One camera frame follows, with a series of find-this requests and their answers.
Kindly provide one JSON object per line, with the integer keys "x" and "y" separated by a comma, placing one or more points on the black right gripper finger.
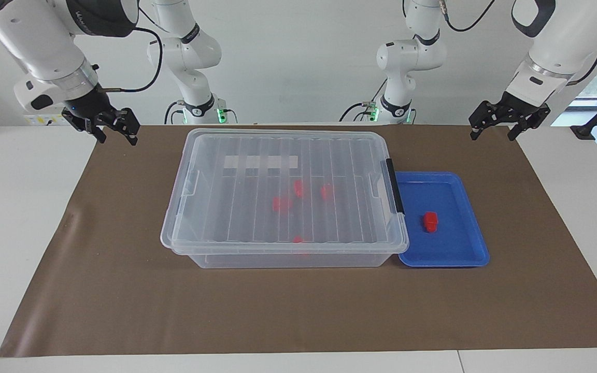
{"x": 131, "y": 124}
{"x": 96, "y": 130}

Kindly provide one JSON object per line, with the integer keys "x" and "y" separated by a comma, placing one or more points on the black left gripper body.
{"x": 516, "y": 110}

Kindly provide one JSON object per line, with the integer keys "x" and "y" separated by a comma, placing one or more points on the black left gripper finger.
{"x": 531, "y": 122}
{"x": 485, "y": 115}

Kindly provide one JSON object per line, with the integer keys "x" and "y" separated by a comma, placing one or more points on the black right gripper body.
{"x": 94, "y": 111}

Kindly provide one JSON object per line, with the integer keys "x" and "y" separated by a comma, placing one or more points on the clear plastic box lid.
{"x": 215, "y": 207}

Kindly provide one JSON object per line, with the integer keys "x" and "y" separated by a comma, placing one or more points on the small white device box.
{"x": 44, "y": 120}

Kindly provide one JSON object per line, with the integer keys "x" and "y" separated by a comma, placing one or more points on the blue plastic tray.
{"x": 449, "y": 243}

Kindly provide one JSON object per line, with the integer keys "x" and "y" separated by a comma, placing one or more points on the clear plastic storage box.
{"x": 278, "y": 260}

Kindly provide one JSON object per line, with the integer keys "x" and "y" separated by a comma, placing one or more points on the white rectangular label sticker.
{"x": 381, "y": 194}

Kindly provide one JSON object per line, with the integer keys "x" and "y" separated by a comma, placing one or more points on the brown paper table mat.
{"x": 278, "y": 311}

